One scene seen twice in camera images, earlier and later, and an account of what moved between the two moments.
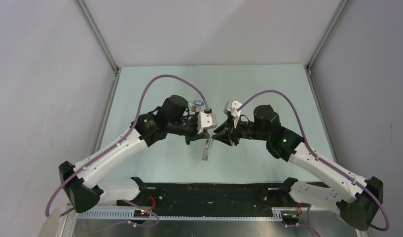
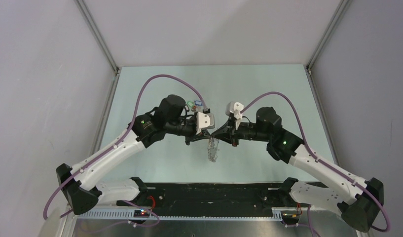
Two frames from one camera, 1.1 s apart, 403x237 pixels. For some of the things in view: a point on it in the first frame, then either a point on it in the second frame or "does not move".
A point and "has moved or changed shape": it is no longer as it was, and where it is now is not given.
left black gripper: (195, 133) does not move
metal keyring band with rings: (208, 145) has moved or changed shape
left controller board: (141, 213) does not move
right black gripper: (233, 137) does not move
